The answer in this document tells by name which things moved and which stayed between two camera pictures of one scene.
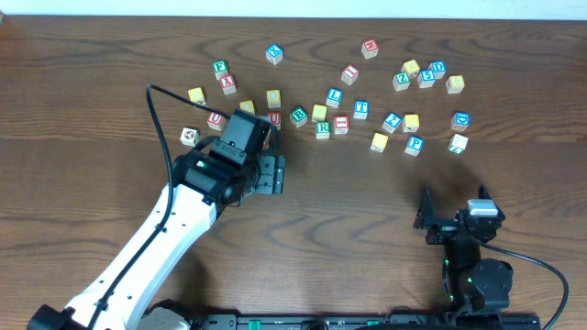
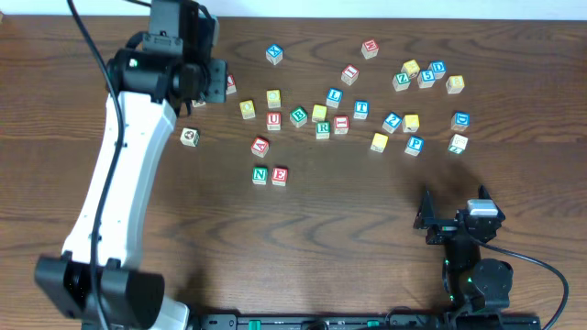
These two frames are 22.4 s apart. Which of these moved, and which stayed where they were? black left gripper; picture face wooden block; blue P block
Moved: black left gripper
Stayed: blue P block; picture face wooden block
